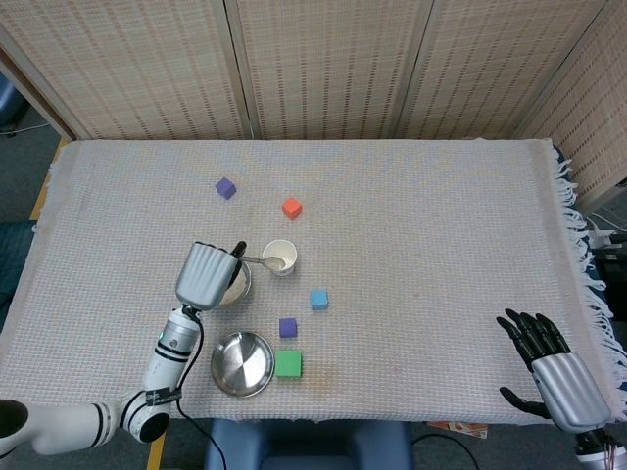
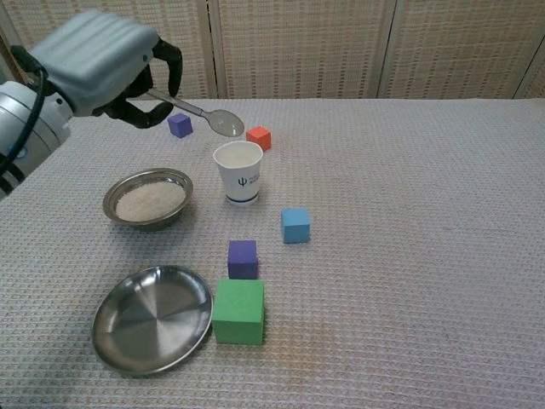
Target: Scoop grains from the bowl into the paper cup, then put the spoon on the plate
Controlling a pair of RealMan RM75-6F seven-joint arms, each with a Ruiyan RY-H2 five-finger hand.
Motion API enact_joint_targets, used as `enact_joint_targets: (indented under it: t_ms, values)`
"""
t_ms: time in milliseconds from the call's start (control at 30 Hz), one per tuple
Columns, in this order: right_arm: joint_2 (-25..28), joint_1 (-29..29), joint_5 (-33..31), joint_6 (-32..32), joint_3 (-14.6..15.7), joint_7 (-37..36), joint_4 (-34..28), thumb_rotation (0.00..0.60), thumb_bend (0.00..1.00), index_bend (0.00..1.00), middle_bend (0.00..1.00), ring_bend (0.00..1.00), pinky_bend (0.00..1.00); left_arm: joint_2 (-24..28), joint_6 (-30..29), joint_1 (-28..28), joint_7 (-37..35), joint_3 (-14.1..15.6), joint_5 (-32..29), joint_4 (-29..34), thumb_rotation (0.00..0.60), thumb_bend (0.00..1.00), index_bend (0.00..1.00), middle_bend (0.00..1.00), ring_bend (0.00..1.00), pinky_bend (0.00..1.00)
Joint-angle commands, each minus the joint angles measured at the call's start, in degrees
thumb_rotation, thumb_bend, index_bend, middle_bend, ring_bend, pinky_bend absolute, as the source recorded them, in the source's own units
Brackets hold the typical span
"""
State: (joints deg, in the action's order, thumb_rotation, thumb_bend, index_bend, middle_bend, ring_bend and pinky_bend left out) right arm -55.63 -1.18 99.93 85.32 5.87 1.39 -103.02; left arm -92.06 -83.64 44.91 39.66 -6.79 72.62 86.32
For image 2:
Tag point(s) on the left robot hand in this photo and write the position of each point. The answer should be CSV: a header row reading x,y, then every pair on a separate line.
x,y
93,59

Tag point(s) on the metal spoon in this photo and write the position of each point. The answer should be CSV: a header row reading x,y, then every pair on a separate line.
x,y
221,121

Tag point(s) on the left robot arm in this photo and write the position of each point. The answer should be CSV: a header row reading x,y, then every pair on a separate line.
x,y
25,123

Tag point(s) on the steel bowl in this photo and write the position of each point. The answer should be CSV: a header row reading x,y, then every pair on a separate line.
x,y
111,204

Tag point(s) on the white paper cup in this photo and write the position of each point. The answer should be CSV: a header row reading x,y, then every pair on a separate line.
x,y
241,181

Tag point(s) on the steel plate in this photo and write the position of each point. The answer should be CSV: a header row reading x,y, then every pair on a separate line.
x,y
153,319

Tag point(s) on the small purple foam cube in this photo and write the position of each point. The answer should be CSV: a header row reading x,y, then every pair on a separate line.
x,y
179,125

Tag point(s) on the orange foam cube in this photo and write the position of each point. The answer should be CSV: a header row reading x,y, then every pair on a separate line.
x,y
259,137

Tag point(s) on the bamboo folding screen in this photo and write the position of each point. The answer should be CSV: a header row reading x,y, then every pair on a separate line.
x,y
340,47

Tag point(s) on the large purple foam cube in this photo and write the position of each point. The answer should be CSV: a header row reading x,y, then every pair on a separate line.
x,y
242,260

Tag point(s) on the blue foam cube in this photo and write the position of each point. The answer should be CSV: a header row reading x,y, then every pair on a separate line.
x,y
295,226

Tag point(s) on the green foam cube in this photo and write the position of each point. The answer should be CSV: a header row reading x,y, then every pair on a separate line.
x,y
238,312

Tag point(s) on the woven grey tablecloth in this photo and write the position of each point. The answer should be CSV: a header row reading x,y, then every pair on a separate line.
x,y
383,255

